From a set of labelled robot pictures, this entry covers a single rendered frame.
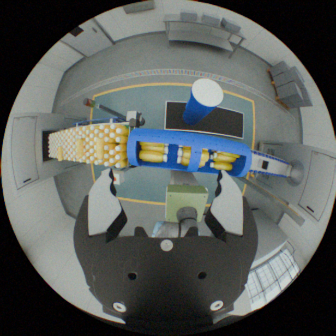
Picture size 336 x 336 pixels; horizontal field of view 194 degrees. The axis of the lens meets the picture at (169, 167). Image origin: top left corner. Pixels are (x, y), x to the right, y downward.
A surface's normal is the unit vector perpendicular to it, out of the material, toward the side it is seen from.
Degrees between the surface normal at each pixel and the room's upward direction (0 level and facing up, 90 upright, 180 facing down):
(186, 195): 5
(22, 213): 90
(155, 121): 0
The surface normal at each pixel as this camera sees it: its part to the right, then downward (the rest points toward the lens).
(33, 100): 1.00, 0.06
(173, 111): -0.05, 0.24
